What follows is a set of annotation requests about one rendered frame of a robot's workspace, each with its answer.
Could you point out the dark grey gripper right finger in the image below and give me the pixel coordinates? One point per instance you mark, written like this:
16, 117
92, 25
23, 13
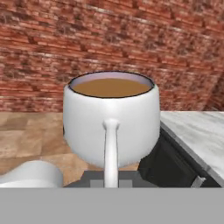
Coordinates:
128, 178

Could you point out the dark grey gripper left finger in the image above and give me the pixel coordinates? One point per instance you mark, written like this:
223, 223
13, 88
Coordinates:
93, 178

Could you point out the white rounded object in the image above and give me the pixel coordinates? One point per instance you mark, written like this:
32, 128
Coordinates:
32, 173

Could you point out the white mug of coffee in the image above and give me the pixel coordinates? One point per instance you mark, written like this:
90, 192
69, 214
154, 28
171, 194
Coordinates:
87, 131

